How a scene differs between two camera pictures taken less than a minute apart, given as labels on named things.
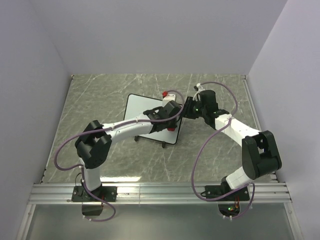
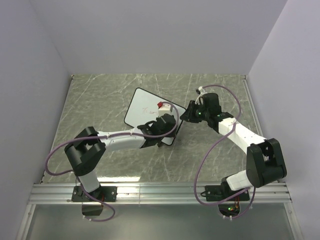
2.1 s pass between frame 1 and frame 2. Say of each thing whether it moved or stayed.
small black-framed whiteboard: moved
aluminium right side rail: stayed
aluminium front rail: stayed
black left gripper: moved
